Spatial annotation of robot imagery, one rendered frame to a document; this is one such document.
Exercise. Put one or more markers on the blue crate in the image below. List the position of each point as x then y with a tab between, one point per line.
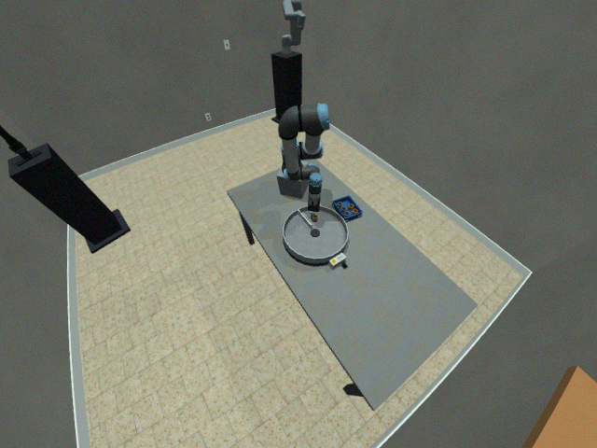
345	202

